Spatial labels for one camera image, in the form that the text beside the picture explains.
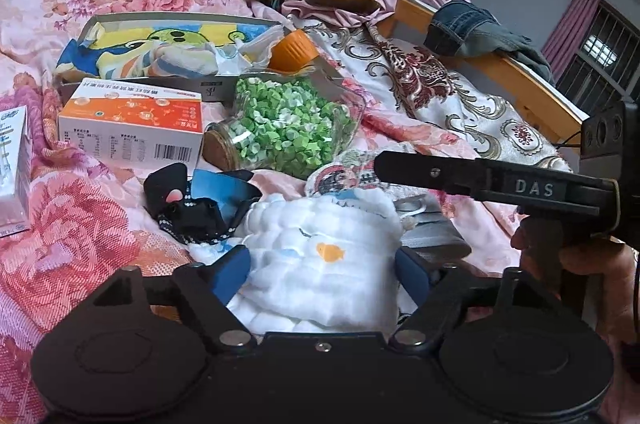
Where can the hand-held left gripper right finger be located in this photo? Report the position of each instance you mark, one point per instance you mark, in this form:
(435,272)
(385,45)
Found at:
(414,270)

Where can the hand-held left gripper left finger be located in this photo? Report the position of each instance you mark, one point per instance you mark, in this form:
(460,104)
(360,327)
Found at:
(231,269)

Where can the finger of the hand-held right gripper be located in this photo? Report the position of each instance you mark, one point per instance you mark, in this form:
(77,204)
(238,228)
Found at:
(430,174)

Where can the black and blue cloth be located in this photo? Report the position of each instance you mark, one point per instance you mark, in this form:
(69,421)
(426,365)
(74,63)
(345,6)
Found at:
(200,209)

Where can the white gauze cloth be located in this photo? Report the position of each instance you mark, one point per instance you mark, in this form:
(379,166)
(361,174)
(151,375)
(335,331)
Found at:
(320,284)

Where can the orange plastic cup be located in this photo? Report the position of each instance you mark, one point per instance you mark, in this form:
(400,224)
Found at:
(295,48)

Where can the striped pastel sock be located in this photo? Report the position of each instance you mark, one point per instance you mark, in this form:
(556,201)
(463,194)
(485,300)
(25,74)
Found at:
(170,61)

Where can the white plastic packet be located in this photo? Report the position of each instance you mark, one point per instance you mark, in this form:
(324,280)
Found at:
(250,48)

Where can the grey tray with cartoon drawing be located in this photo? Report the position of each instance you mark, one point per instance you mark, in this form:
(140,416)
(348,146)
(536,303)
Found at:
(200,33)

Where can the person's right hand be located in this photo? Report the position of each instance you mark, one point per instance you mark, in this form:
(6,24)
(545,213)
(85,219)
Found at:
(610,294)

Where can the cream ornate patterned blanket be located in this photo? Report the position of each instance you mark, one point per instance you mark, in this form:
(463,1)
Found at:
(450,103)

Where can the blue denim jeans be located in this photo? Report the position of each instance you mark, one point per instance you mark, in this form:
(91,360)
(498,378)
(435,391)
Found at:
(460,28)

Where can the barred window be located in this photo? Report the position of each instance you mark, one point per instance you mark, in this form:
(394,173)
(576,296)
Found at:
(605,48)

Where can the glass jar of green paper stars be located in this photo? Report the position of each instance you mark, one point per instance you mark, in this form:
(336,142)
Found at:
(285,123)

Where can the pink curtain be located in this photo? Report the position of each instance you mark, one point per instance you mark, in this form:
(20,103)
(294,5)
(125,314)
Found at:
(575,18)

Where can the orange and white carton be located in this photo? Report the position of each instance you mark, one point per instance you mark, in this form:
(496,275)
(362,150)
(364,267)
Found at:
(125,113)

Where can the white and blue carton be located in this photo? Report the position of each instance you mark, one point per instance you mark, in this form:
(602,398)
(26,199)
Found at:
(12,174)

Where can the wooden bed frame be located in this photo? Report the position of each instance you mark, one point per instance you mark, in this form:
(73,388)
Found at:
(530,88)

